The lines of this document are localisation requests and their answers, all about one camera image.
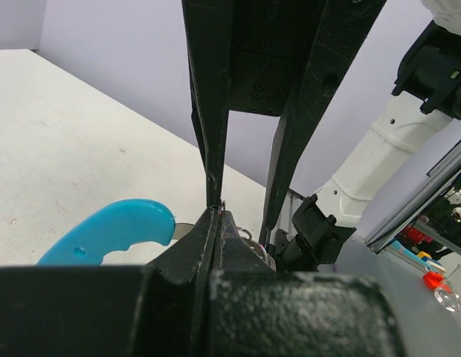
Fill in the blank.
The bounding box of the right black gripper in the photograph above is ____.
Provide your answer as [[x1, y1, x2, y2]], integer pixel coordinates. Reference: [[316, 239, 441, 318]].
[[181, 0, 385, 242]]

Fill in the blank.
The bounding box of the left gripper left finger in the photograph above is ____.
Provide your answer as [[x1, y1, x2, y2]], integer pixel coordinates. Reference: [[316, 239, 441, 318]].
[[0, 208, 219, 356]]

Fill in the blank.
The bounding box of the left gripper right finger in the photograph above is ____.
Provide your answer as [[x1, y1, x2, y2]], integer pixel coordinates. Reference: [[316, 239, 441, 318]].
[[210, 212, 405, 356]]

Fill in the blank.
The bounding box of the large keyring blue handle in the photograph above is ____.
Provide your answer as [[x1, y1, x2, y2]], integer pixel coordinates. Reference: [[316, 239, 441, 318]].
[[35, 199, 280, 272]]

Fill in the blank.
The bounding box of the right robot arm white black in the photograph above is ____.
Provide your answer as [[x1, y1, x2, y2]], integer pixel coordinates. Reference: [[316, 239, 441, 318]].
[[182, 1, 461, 271]]

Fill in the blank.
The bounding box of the aluminium rail frame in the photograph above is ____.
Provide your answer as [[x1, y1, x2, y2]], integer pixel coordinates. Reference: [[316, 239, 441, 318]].
[[367, 139, 461, 254]]

